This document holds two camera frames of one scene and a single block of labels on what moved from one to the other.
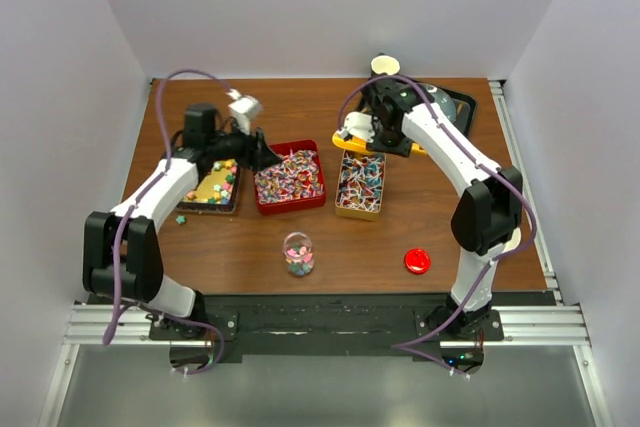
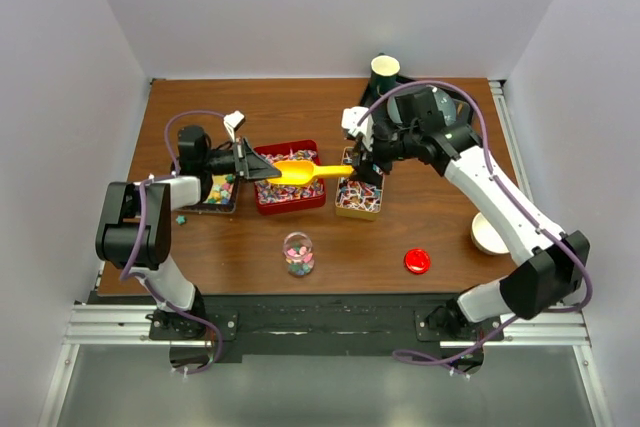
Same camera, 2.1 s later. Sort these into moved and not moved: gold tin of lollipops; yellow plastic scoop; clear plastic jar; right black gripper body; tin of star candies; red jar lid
Moved: right black gripper body; yellow plastic scoop
Not moved: tin of star candies; red jar lid; gold tin of lollipops; clear plastic jar
